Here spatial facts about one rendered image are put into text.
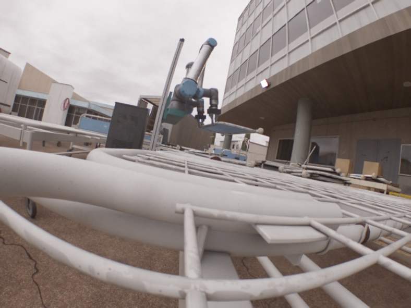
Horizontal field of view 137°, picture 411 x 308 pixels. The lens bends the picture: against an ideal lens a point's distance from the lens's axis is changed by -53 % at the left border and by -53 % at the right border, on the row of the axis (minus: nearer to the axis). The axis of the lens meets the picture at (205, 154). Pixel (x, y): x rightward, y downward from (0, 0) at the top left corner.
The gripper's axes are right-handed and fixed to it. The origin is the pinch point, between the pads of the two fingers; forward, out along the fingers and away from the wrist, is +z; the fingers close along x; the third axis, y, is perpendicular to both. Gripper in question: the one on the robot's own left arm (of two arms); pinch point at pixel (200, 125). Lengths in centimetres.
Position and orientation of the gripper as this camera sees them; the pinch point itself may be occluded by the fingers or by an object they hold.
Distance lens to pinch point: 205.2
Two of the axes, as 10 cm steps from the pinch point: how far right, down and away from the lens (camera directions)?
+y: -3.5, -0.7, 9.4
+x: -9.4, 0.3, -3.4
